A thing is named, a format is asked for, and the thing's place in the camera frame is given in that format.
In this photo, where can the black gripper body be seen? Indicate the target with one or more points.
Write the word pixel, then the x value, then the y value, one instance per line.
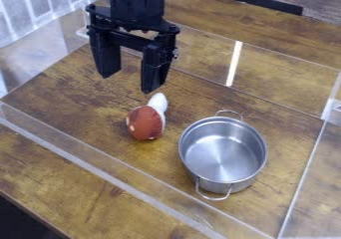
pixel 131 23

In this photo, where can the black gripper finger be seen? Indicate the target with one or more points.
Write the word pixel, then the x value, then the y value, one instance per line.
pixel 107 53
pixel 155 67

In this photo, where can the red plush mushroom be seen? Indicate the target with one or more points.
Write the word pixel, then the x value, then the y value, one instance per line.
pixel 146 120

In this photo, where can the silver metal pot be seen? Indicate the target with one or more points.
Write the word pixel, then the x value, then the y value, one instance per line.
pixel 222 152

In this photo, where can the black bar in background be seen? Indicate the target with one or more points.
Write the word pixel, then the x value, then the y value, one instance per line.
pixel 275 5

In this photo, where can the clear acrylic triangle bracket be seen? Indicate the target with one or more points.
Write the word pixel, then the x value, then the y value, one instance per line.
pixel 83 31

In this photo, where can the clear acrylic enclosure wall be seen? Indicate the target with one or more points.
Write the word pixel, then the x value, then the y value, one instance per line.
pixel 195 213

